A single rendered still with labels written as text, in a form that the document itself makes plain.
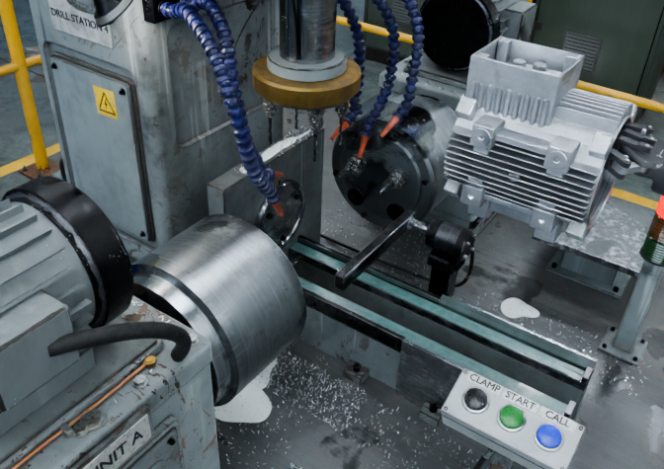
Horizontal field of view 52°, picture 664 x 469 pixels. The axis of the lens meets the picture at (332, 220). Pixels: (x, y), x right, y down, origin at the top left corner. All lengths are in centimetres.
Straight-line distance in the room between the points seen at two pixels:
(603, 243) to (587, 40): 269
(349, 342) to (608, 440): 48
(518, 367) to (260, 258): 51
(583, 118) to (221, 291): 53
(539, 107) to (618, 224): 77
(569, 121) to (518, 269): 75
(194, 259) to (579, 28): 343
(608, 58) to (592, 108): 324
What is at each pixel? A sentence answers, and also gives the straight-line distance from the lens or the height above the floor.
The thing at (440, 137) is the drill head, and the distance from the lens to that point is 140.
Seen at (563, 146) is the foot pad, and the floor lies 138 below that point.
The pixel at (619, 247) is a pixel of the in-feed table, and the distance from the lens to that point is 157.
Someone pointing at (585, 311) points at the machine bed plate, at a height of 80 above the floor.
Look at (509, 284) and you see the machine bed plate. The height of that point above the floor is 80.
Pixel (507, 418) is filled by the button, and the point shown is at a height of 107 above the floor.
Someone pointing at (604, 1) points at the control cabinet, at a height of 72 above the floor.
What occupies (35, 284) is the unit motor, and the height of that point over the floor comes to 132.
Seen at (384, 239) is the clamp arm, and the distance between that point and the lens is 125.
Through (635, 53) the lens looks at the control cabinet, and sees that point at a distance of 412.
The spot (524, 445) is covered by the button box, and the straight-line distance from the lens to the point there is 93.
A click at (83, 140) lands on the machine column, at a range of 135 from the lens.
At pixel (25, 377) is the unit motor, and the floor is 127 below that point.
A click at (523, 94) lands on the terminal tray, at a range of 92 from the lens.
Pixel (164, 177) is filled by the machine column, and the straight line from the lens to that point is 123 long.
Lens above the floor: 176
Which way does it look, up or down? 34 degrees down
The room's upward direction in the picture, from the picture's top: 3 degrees clockwise
